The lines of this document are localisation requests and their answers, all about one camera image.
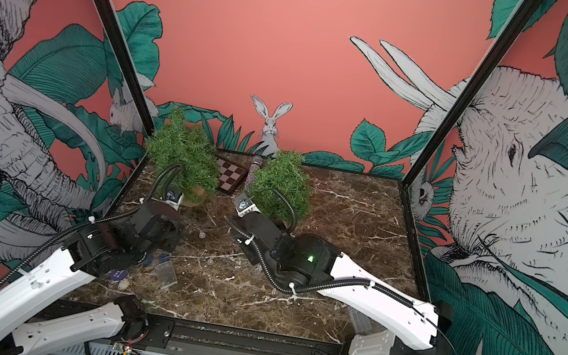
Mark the large green christmas tree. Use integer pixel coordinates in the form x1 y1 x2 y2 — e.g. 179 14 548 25
146 106 219 206

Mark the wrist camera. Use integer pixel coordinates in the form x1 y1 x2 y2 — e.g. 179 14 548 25
164 189 184 211
233 193 259 217

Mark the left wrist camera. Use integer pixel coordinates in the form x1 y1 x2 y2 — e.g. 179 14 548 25
164 189 184 211

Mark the black right corner post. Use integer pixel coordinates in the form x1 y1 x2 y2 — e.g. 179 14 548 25
401 0 544 190

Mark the purple glitter microphone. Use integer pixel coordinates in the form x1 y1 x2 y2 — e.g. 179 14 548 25
246 155 264 185

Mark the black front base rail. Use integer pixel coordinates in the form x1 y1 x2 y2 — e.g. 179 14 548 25
135 314 347 355

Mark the black corner post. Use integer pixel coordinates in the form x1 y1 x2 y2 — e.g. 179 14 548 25
401 0 544 190
93 0 155 135

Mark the purple round cap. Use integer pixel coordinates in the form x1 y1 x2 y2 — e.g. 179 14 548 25
108 269 129 284

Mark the brown checkered chess board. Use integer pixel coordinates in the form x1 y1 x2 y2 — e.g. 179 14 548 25
217 157 248 195

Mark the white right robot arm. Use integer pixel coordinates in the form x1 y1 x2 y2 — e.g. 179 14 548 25
225 193 455 355

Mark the small green christmas tree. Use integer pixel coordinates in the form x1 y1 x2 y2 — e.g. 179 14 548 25
250 151 312 222

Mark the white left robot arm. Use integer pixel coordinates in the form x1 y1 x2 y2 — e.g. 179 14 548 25
0 164 184 355

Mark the clear plastic battery box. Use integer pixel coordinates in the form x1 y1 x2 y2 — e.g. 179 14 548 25
154 261 178 289

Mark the black left corner post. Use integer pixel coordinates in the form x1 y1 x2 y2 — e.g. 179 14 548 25
93 0 155 135

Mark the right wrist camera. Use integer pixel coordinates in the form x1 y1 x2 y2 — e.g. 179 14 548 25
233 193 259 217

